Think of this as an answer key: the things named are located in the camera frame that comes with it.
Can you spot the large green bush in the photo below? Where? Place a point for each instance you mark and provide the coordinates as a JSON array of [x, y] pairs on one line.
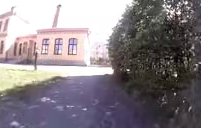
[[148, 50]]

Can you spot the low brick building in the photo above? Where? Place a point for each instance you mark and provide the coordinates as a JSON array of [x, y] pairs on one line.
[[63, 56]]

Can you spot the sunlit grass patch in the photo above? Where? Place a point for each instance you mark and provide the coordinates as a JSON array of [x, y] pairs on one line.
[[8, 80]]

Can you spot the pale road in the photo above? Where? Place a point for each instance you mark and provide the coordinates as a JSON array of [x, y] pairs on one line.
[[81, 70]]

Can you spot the tall chimney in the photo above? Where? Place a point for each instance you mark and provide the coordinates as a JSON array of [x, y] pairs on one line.
[[56, 18]]

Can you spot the dark dirt path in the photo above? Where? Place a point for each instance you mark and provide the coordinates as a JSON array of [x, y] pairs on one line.
[[71, 100]]

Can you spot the dark short post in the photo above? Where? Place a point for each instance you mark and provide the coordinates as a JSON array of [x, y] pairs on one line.
[[35, 61]]

